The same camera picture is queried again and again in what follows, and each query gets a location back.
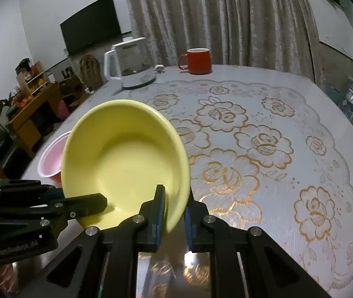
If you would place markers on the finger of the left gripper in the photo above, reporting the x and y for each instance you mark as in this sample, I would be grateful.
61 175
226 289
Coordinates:
68 208

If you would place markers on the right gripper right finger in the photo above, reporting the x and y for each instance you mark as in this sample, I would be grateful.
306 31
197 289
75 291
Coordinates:
199 234

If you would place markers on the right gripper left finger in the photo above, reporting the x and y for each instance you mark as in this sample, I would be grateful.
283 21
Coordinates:
149 236

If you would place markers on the red bowl pink inside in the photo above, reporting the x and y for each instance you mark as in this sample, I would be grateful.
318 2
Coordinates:
49 164

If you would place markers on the yellow plastic bowl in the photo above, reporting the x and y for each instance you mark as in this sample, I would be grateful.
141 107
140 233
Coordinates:
124 149

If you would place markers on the left hand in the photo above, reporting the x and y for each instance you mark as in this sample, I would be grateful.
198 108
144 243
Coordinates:
7 277

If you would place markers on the gold floral lace tablecloth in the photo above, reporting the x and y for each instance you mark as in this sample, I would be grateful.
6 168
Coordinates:
259 155

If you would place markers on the wooden cabinet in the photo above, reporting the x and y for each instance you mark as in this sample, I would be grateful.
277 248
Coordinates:
31 124

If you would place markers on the pink bin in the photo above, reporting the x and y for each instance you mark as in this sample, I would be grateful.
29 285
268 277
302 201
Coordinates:
63 111

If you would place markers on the wooden chair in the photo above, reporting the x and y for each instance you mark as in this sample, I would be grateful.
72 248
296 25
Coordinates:
90 72

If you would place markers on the small white table object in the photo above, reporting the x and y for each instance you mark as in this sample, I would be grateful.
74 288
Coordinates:
159 69

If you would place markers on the red mug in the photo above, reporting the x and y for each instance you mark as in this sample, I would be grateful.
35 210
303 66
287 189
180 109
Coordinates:
196 61

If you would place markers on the white electric kettle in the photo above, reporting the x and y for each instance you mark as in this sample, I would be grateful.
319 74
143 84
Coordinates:
129 63

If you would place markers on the black wall television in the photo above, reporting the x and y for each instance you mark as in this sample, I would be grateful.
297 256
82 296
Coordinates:
92 25

